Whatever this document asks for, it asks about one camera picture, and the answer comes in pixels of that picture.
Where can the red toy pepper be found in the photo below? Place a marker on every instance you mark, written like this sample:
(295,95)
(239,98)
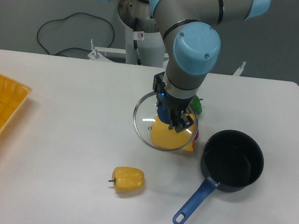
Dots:
(196,136)

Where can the yellow toy bread slice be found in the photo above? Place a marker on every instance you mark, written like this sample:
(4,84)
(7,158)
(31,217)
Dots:
(164,138)

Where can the glass lid with blue knob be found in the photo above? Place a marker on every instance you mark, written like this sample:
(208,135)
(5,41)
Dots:
(143,117)

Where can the yellow toy bell pepper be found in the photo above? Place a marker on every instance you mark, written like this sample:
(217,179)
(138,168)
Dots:
(127,180)

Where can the white table bracket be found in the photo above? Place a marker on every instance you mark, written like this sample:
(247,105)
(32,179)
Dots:
(240,69)

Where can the green toy bell pepper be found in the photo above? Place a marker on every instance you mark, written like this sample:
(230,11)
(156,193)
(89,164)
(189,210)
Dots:
(195,104)

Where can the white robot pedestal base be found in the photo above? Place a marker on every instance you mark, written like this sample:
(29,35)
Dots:
(143,41)

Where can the black saucepan with blue handle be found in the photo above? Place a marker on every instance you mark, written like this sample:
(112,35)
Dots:
(231,160)

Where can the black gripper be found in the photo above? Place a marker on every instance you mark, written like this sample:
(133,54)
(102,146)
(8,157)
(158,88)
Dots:
(175,99)

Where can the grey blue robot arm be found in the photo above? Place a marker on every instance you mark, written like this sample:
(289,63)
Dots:
(193,46)

